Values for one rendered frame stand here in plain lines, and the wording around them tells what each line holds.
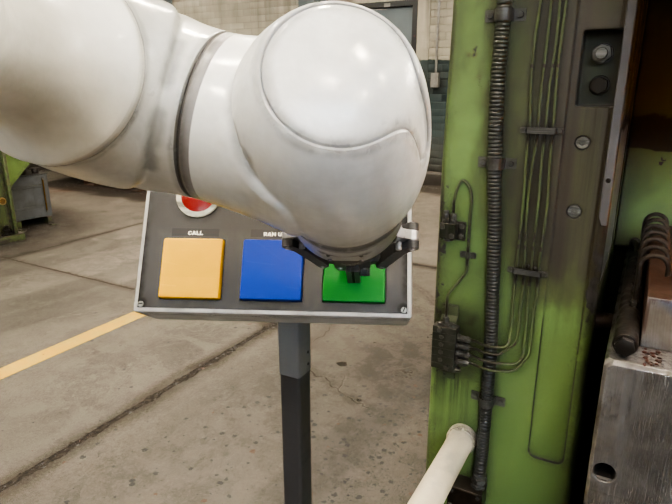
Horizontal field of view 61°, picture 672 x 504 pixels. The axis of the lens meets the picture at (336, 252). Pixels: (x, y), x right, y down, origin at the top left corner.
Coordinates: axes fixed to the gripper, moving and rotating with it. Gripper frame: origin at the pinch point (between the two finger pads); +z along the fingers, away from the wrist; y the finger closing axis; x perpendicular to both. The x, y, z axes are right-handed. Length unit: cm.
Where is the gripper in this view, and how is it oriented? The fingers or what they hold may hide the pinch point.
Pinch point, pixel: (353, 264)
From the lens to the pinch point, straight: 65.2
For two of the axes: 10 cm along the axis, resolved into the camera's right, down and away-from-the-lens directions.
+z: 0.5, 2.3, 9.7
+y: 10.0, 0.2, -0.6
